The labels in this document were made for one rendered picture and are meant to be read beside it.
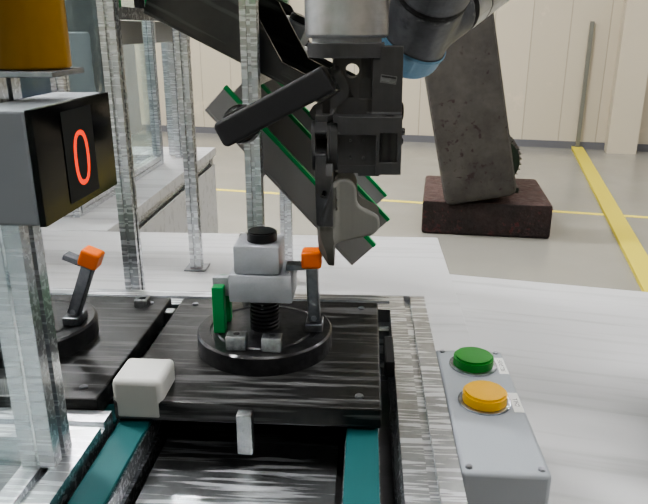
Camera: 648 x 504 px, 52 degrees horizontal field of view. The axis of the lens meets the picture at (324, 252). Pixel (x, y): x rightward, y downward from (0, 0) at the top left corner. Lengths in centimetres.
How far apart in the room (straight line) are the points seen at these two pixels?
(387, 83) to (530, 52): 744
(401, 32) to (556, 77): 737
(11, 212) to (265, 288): 29
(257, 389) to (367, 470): 13
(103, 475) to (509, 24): 767
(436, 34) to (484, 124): 357
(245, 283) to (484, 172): 371
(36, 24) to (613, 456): 66
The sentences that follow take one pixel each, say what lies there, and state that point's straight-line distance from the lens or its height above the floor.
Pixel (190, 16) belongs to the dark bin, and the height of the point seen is 130.
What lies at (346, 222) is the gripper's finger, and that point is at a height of 111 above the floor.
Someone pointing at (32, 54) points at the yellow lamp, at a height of 127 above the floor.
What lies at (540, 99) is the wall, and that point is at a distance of 808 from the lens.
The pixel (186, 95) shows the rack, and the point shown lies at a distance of 119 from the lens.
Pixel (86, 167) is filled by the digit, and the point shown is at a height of 119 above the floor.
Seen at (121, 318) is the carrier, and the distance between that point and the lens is 80.
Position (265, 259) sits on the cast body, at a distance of 65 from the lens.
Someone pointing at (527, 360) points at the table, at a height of 86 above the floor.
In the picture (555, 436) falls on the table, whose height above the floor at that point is 86.
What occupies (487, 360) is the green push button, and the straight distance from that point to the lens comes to 69.
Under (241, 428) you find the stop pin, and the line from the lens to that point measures 60.
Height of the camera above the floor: 128
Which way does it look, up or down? 19 degrees down
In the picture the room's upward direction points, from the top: straight up
